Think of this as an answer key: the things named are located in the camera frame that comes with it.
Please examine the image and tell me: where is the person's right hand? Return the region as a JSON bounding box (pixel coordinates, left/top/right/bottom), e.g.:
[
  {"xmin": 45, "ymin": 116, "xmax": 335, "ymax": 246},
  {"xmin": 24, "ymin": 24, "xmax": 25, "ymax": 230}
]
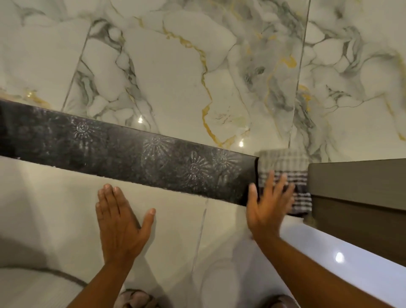
[{"xmin": 246, "ymin": 170, "xmax": 296, "ymax": 242}]

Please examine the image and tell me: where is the brown wooden cabinet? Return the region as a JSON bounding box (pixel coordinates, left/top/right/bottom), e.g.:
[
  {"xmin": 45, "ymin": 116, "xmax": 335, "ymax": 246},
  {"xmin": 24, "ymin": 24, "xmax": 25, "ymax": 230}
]
[{"xmin": 307, "ymin": 158, "xmax": 406, "ymax": 268}]

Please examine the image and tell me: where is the person's left foot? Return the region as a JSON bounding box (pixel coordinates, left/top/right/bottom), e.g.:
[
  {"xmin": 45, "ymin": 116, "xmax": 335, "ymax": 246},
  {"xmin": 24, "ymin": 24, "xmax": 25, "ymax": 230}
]
[{"xmin": 118, "ymin": 288, "xmax": 156, "ymax": 308}]

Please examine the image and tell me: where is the grey checked cloth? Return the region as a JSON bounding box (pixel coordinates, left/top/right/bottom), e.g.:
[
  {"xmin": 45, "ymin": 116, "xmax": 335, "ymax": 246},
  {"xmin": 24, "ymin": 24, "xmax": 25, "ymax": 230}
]
[{"xmin": 256, "ymin": 148, "xmax": 313, "ymax": 218}]

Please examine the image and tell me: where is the person's left hand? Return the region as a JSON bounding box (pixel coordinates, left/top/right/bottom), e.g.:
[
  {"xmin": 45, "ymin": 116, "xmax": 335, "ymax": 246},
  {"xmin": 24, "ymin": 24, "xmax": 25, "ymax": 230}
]
[{"xmin": 95, "ymin": 183, "xmax": 156, "ymax": 265}]

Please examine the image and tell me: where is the white mat with grey border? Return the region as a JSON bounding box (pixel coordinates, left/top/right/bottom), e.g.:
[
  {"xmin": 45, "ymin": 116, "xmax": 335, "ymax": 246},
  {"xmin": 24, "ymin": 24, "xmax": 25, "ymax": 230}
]
[{"xmin": 0, "ymin": 266, "xmax": 88, "ymax": 308}]

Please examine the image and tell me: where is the person's right forearm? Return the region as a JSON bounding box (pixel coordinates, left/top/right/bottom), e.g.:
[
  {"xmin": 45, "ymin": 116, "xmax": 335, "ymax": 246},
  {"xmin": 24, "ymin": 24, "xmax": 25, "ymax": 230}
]
[{"xmin": 252, "ymin": 235, "xmax": 395, "ymax": 308}]

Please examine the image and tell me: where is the person's left forearm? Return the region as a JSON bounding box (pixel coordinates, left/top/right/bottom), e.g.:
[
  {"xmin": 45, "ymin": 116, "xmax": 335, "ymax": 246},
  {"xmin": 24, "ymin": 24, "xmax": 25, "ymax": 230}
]
[{"xmin": 67, "ymin": 258, "xmax": 141, "ymax": 308}]

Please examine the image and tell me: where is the white glossy ledge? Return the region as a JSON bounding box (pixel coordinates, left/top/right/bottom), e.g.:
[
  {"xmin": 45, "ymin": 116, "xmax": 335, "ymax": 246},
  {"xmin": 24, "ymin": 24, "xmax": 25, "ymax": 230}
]
[{"xmin": 278, "ymin": 214, "xmax": 406, "ymax": 308}]

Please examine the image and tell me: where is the black patterned stone strip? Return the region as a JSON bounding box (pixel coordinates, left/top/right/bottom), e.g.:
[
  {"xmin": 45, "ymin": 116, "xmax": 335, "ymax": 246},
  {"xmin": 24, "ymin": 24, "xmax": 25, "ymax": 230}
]
[{"xmin": 0, "ymin": 99, "xmax": 261, "ymax": 207}]

